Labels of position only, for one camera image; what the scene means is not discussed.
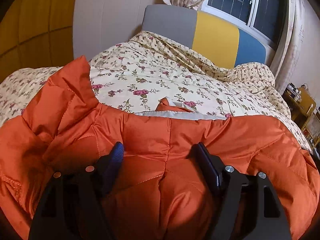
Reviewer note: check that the wooden bedside shelf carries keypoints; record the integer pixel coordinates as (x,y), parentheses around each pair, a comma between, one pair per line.
(296,107)

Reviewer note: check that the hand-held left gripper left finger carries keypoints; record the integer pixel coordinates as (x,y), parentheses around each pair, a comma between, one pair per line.
(114,161)

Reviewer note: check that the orange wooden wardrobe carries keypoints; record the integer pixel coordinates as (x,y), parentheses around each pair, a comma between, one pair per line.
(32,30)

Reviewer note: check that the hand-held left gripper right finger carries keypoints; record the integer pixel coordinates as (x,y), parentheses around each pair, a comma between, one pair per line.
(210,166)

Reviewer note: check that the long patterned curtain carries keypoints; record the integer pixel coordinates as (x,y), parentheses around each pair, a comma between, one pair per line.
(292,42)

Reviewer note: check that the black and white box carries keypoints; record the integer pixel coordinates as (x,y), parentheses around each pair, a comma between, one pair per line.
(292,90)

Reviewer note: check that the grey yellow blue headboard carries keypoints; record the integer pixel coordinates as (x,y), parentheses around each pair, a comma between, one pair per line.
(215,32)

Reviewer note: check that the orange quilted jacket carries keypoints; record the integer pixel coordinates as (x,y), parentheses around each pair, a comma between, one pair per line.
(162,135)

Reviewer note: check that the floral quilt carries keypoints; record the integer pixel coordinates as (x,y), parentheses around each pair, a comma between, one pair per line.
(150,75)

